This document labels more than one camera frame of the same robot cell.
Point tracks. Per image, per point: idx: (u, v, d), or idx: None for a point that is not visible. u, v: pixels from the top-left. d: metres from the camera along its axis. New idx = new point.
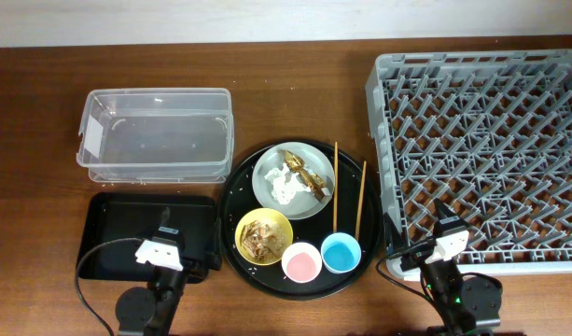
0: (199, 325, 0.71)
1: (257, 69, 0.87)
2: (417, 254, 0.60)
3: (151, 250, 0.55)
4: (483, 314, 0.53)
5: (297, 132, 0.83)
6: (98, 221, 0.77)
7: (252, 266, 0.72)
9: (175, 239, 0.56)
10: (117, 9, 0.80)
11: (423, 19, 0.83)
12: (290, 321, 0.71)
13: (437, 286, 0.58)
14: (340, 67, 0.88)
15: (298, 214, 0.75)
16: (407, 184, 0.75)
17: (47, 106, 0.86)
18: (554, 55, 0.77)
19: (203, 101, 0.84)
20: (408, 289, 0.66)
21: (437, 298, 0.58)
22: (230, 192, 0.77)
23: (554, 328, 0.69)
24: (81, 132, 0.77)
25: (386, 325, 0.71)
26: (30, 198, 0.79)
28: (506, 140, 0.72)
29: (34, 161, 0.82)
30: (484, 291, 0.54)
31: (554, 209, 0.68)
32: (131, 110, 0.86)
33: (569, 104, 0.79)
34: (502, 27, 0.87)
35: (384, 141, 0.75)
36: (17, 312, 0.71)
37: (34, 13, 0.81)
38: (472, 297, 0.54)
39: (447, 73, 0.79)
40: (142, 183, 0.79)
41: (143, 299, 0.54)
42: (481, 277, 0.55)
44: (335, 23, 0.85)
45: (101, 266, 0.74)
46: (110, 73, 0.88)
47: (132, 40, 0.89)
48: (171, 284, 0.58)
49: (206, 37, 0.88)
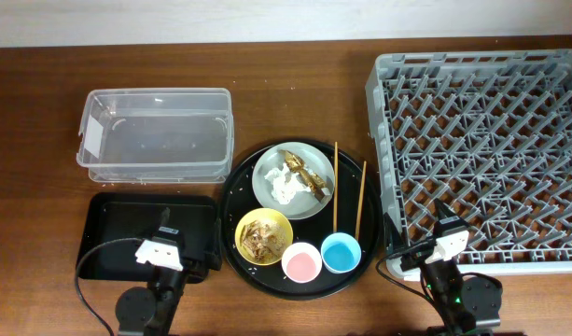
0: (198, 325, 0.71)
1: (257, 70, 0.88)
2: (417, 254, 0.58)
3: (150, 249, 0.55)
4: (482, 314, 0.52)
5: (297, 132, 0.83)
6: (98, 221, 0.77)
7: (252, 266, 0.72)
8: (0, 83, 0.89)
9: (175, 240, 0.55)
10: (118, 10, 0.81)
11: (422, 19, 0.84)
12: (289, 321, 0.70)
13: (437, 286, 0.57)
14: (339, 67, 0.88)
15: (298, 214, 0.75)
16: (407, 184, 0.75)
17: (48, 107, 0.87)
18: (555, 55, 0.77)
19: (203, 101, 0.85)
20: (407, 289, 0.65)
21: (437, 298, 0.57)
22: (230, 192, 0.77)
23: (555, 329, 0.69)
24: (81, 132, 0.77)
25: (386, 325, 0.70)
26: (30, 197, 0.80)
28: (506, 140, 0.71)
29: (35, 161, 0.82)
30: (483, 291, 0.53)
31: (554, 208, 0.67)
32: (131, 110, 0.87)
33: (569, 104, 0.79)
34: (502, 27, 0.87)
35: (384, 141, 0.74)
36: (17, 311, 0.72)
37: (35, 13, 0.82)
38: (472, 297, 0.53)
39: (447, 73, 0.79)
40: (142, 182, 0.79)
41: (143, 299, 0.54)
42: (481, 276, 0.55)
44: (335, 23, 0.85)
45: (100, 266, 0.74)
46: (111, 73, 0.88)
47: (133, 41, 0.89)
48: (171, 284, 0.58)
49: (207, 37, 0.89)
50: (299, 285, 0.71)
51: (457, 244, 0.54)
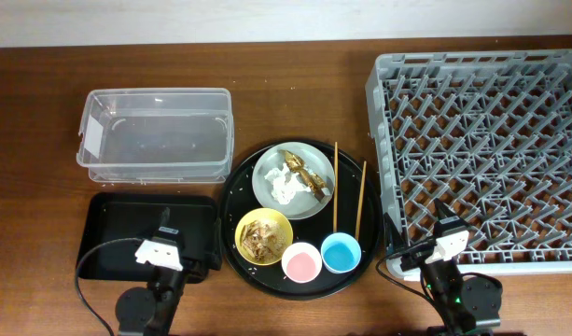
0: (198, 325, 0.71)
1: (257, 70, 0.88)
2: (417, 253, 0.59)
3: (150, 249, 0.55)
4: (482, 314, 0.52)
5: (296, 132, 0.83)
6: (98, 221, 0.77)
7: (252, 266, 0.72)
8: (0, 84, 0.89)
9: (175, 240, 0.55)
10: (117, 10, 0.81)
11: (422, 19, 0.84)
12: (290, 321, 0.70)
13: (437, 286, 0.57)
14: (339, 67, 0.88)
15: (298, 214, 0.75)
16: (407, 184, 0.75)
17: (48, 107, 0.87)
18: (554, 55, 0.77)
19: (203, 101, 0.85)
20: (408, 289, 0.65)
21: (437, 298, 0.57)
22: (230, 192, 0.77)
23: (556, 329, 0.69)
24: (81, 132, 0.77)
25: (386, 325, 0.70)
26: (30, 198, 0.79)
28: (506, 140, 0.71)
29: (35, 162, 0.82)
30: (484, 291, 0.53)
31: (554, 208, 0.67)
32: (131, 110, 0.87)
33: (569, 104, 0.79)
34: (501, 27, 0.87)
35: (384, 141, 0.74)
36: (16, 311, 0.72)
37: (35, 14, 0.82)
38: (471, 297, 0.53)
39: (447, 73, 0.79)
40: (142, 183, 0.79)
41: (143, 299, 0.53)
42: (480, 276, 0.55)
44: (335, 23, 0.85)
45: (100, 266, 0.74)
46: (111, 73, 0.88)
47: (133, 41, 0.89)
48: (171, 284, 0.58)
49: (207, 37, 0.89)
50: (299, 285, 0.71)
51: (457, 244, 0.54)
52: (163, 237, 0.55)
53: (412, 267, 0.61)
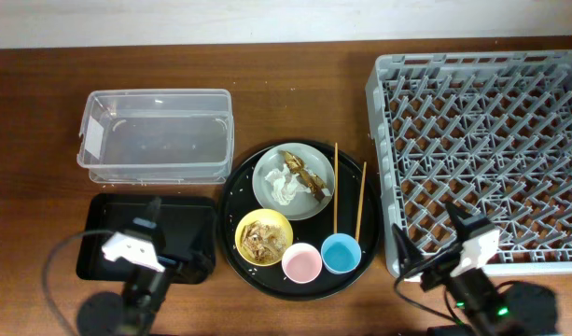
0: (198, 326, 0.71)
1: (258, 70, 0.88)
2: (440, 266, 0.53)
3: (124, 245, 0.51)
4: (539, 325, 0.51)
5: (297, 132, 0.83)
6: (99, 222, 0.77)
7: (252, 266, 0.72)
8: (0, 85, 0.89)
9: (151, 234, 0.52)
10: (118, 11, 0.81)
11: (422, 20, 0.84)
12: (290, 322, 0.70)
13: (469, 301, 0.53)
14: (339, 68, 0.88)
15: (298, 214, 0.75)
16: (407, 184, 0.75)
17: (48, 108, 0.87)
18: (554, 55, 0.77)
19: (203, 102, 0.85)
20: (434, 312, 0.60)
21: (472, 319, 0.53)
22: (230, 193, 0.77)
23: None
24: (81, 132, 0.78)
25: (386, 326, 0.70)
26: (30, 198, 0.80)
28: (506, 141, 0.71)
29: (35, 162, 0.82)
30: (538, 300, 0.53)
31: (554, 209, 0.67)
32: (132, 111, 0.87)
33: (569, 105, 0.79)
34: (502, 28, 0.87)
35: (384, 142, 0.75)
36: (17, 313, 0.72)
37: (36, 14, 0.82)
38: (527, 306, 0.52)
39: (447, 74, 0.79)
40: (142, 183, 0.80)
41: (109, 306, 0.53)
42: (528, 284, 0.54)
44: (335, 24, 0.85)
45: (101, 266, 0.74)
46: (111, 74, 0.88)
47: (133, 42, 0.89)
48: (150, 288, 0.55)
49: (207, 38, 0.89)
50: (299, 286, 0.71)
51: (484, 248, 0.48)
52: (142, 231, 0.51)
53: (434, 282, 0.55)
